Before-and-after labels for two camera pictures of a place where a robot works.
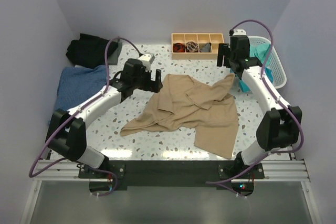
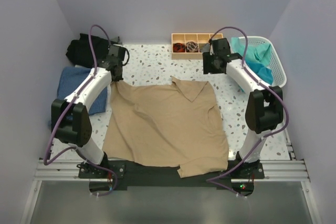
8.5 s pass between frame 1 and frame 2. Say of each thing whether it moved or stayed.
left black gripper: moved
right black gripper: moved
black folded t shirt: stayed
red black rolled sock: stayed
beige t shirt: moved
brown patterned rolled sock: stayed
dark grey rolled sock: stayed
